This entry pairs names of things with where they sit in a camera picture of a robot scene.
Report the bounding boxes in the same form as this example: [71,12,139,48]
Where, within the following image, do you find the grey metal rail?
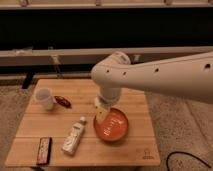
[0,46,213,67]

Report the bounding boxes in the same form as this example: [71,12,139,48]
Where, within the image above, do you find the dark rectangular snack bar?
[36,137,52,165]

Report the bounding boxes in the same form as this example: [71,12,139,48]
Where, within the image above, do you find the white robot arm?
[91,52,213,123]

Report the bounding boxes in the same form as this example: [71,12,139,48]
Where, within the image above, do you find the black cable on floor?
[165,151,213,171]

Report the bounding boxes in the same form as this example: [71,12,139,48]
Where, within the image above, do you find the dark red chili pepper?
[55,96,71,108]

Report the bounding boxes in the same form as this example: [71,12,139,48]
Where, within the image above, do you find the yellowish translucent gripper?
[94,97,110,123]

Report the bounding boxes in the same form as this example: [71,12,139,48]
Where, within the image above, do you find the orange ceramic bowl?
[93,108,129,142]

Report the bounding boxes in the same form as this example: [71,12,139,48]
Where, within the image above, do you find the wooden table board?
[5,79,160,167]

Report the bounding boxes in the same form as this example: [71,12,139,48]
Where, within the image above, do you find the white plastic cup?
[34,88,54,110]

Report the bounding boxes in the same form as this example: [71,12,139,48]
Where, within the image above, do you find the white plastic bottle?
[62,117,86,155]

